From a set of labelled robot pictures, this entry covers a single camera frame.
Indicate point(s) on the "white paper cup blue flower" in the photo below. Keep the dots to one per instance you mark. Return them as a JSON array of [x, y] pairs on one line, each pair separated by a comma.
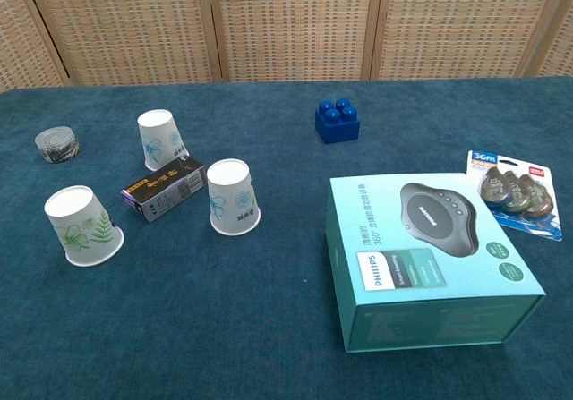
[[233, 198], [159, 138]]

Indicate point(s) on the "blue building block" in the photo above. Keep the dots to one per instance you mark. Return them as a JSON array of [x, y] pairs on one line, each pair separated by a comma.
[[336, 125]]

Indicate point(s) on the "black carton with gold print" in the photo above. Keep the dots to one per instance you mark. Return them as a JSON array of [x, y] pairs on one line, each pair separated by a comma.
[[168, 187]]

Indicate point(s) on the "blue felt table cover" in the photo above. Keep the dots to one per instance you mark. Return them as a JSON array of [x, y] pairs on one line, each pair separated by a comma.
[[224, 319]]

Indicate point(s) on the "teal Philips speaker box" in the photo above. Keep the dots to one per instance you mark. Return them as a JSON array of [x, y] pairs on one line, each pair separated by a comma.
[[425, 257]]

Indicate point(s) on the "woven folding screen panel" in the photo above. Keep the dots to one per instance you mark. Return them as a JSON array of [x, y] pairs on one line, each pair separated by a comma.
[[295, 24], [18, 28], [125, 24], [461, 24], [559, 46]]

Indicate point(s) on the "white paper cup green fern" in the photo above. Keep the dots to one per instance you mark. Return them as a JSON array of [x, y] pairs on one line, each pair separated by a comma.
[[82, 225]]

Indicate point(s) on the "correction tape blister pack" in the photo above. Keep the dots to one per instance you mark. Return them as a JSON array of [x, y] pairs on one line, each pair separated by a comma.
[[515, 189]]

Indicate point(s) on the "round clear tape container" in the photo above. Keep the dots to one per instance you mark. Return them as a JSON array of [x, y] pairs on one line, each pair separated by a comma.
[[57, 145]]

